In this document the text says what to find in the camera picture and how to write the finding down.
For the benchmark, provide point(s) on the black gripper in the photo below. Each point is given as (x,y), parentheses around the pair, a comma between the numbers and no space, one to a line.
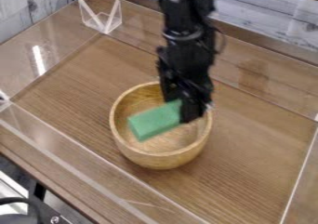
(184,60)

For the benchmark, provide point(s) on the green rectangular block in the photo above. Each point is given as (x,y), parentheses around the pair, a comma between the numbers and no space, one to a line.
(155,121)

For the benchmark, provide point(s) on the wooden bowl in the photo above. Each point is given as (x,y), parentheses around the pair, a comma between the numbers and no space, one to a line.
(171,148)

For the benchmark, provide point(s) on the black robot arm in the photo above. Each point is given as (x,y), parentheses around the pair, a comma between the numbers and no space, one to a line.
(186,17)

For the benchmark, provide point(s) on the clear acrylic corner bracket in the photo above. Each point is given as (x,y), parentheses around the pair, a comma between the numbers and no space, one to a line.
(103,22)

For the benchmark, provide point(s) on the clear acrylic tray wall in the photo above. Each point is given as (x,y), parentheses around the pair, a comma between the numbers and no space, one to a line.
(106,194)

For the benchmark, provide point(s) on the black metal table frame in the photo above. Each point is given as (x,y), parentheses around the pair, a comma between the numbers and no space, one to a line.
(40,194)

